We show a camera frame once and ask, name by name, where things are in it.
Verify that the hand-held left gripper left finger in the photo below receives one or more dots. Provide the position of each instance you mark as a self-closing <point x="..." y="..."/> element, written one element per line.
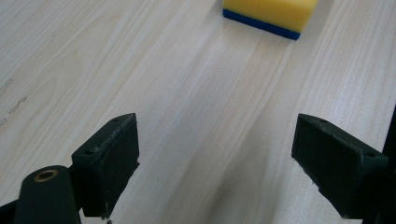
<point x="106" y="168"/>

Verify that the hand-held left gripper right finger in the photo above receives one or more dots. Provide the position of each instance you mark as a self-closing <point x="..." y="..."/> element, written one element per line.
<point x="336" y="168"/>

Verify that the yellow and blue sponge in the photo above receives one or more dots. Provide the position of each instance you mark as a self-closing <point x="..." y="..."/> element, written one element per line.
<point x="274" y="12"/>

